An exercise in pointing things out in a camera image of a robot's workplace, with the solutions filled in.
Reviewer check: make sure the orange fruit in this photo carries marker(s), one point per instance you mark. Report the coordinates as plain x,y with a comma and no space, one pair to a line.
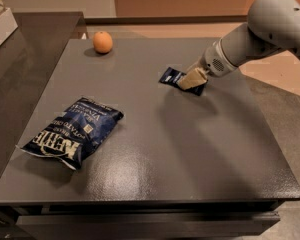
102,42

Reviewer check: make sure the dark side counter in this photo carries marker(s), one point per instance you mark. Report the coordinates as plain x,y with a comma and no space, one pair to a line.
27,60

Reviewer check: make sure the blue kettle chips bag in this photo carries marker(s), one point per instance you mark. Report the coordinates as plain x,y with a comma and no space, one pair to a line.
76,134

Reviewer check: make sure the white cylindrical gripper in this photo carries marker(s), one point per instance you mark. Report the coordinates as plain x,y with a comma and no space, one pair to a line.
212,62

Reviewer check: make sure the dark blue rxbar wrapper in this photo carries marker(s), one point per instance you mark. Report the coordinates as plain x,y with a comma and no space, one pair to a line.
171,78

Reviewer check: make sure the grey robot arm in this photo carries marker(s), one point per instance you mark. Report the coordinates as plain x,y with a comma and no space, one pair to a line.
272,27

